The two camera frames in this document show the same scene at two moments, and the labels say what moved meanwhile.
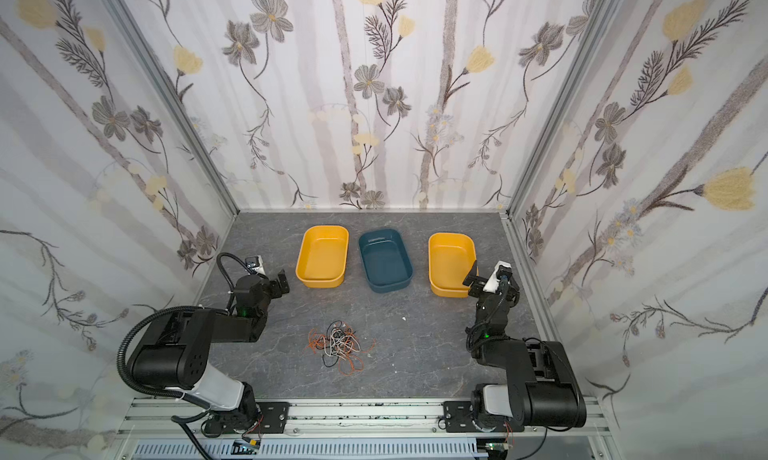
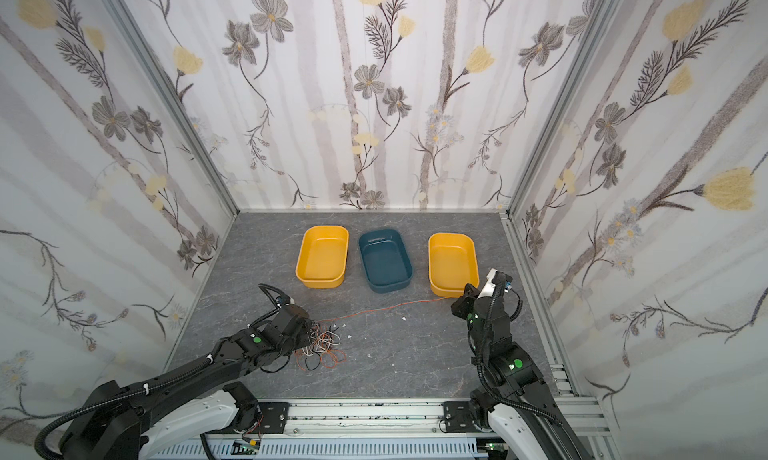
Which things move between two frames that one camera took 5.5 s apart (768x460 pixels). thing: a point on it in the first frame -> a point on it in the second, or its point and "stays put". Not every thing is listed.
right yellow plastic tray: (451, 257) stays put
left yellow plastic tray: (322, 257) stays put
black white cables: (337, 343) -> (321, 339)
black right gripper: (480, 282) -> (466, 304)
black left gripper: (278, 283) -> (300, 327)
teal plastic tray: (386, 264) stays put
